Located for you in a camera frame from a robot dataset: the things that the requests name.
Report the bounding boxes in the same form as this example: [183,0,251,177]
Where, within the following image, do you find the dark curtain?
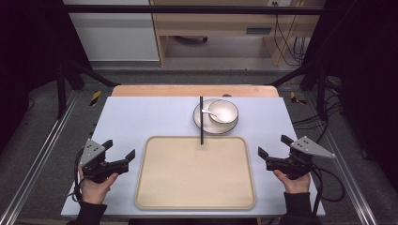
[0,0,94,155]
[300,0,398,191]

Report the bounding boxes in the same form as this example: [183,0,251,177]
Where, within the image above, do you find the black chopstick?
[199,96,205,146]

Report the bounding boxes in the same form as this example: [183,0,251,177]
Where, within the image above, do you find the black metal stand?
[268,58,330,122]
[55,58,122,120]

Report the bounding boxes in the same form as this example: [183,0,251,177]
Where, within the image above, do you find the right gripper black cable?
[310,164,346,218]

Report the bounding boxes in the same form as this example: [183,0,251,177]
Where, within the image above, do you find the white plate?
[192,97,239,136]

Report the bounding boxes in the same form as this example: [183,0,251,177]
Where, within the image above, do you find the black horizontal frame bar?
[61,4,325,16]

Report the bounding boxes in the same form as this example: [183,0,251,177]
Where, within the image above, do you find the person's right hand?
[272,170,312,195]

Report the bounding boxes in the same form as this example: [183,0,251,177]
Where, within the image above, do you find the wooden table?
[111,84,280,98]

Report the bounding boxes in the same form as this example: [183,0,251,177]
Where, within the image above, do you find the bundle of hanging cables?
[272,1,307,68]

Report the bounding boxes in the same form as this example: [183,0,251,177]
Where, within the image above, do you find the black floor cables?
[291,76,344,145]

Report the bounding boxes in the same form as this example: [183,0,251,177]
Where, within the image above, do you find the white bowl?
[207,98,239,126]

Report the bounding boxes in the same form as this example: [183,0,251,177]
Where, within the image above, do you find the person's left hand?
[77,165,120,206]

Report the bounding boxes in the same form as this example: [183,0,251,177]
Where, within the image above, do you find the black yellow floor tape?
[289,91,308,107]
[89,90,103,108]

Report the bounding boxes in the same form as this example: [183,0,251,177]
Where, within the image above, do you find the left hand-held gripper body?
[79,138,130,184]

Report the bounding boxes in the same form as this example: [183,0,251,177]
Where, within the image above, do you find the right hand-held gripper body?
[265,135,336,181]

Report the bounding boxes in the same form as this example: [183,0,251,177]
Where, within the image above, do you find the white spoon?
[201,107,227,124]

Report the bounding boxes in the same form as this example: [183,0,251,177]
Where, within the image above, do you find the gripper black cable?
[70,148,86,203]
[310,164,346,218]

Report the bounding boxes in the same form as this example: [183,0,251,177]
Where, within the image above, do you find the wooden desk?
[148,0,327,68]

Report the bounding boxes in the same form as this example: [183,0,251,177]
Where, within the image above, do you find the aluminium rail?
[303,93,380,225]
[0,90,81,225]

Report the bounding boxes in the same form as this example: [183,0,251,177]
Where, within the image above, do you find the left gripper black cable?
[70,148,86,203]

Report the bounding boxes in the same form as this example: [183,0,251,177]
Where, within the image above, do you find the white cabinet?
[62,0,161,63]

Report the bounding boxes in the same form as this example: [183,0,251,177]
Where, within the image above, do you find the beige tray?
[133,135,257,211]

